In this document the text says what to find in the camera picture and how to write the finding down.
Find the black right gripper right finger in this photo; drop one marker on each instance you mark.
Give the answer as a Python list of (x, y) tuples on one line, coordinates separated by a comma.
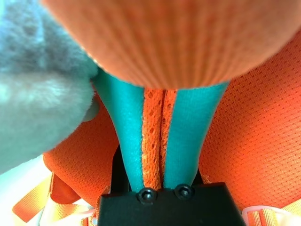
[(198, 179)]

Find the grey white plush toy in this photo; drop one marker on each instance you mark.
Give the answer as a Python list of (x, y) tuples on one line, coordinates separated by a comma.
[(40, 94)]

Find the green and orange backpack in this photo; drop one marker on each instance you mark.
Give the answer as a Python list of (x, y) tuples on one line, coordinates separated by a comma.
[(188, 47)]

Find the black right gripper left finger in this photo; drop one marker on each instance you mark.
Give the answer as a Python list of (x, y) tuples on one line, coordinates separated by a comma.
[(120, 176)]

